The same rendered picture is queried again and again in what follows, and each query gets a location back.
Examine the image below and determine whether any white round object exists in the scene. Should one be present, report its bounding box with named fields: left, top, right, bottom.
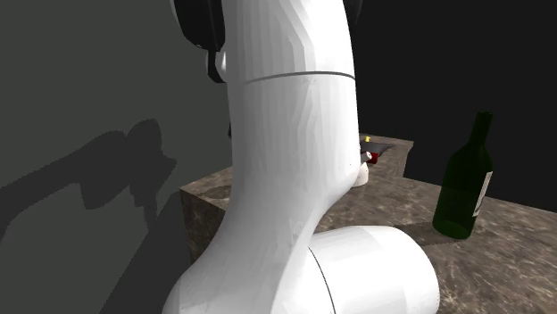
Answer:
left=350, top=166, right=370, bottom=189

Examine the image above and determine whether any dark green wine bottle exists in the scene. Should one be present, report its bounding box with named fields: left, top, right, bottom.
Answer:
left=431, top=112, right=495, bottom=241

